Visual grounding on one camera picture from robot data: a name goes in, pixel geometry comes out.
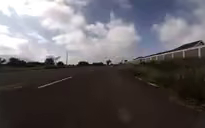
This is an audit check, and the long low building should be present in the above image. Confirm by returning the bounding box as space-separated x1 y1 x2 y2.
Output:
133 39 205 63

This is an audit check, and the pole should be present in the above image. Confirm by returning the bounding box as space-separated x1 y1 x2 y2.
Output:
65 50 69 66

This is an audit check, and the row of distant trees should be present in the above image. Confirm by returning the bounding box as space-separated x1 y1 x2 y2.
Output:
0 54 129 70

